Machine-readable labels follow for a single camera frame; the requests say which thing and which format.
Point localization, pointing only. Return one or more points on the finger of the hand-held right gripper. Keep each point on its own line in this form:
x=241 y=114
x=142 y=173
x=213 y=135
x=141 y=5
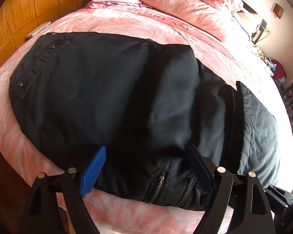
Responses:
x=279 y=197

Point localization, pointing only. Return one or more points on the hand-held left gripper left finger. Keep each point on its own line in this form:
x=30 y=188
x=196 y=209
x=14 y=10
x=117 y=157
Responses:
x=92 y=173

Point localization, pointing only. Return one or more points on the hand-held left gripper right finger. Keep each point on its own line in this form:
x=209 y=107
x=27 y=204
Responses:
x=201 y=173

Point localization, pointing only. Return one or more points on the black padded pants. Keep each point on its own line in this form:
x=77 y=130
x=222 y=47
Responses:
x=107 y=97

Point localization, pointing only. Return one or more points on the small white stool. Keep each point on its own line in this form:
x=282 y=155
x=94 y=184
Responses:
x=39 y=30

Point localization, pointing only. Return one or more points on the grey patterned pillow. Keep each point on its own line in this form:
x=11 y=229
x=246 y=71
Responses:
x=240 y=25

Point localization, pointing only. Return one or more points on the dark wooden headboard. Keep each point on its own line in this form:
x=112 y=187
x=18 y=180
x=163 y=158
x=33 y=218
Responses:
x=257 y=29

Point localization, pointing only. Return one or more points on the pink printed bed blanket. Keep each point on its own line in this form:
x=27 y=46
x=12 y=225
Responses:
x=141 y=24

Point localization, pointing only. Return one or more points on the pink pillow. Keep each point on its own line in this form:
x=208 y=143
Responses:
x=180 y=2

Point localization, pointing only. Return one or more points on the wooden wardrobe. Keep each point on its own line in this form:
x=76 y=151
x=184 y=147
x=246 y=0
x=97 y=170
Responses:
x=26 y=12

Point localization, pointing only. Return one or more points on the small brown wall ornament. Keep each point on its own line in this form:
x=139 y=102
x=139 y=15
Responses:
x=278 y=10

